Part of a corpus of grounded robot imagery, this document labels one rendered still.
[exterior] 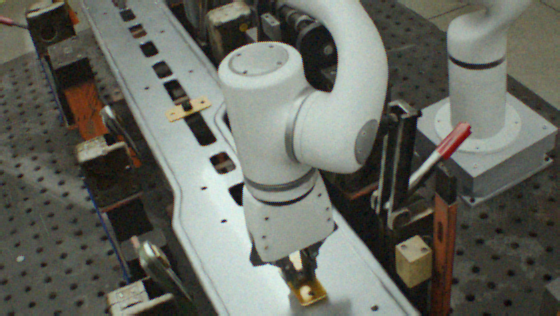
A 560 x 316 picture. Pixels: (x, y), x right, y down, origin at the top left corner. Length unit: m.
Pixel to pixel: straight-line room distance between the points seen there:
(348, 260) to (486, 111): 0.56
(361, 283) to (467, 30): 0.58
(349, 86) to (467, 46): 0.66
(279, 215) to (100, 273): 0.72
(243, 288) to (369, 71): 0.39
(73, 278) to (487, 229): 0.86
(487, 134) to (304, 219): 0.69
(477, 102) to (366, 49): 0.72
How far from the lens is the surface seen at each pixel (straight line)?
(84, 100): 1.51
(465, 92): 1.33
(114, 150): 1.13
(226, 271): 0.93
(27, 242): 1.57
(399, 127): 0.81
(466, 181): 1.37
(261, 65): 0.65
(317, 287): 0.88
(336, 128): 0.63
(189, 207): 1.03
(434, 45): 1.90
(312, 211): 0.78
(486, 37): 1.25
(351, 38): 0.64
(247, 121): 0.66
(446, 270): 0.84
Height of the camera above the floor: 1.69
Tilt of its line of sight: 40 degrees down
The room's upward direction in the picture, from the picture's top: 11 degrees counter-clockwise
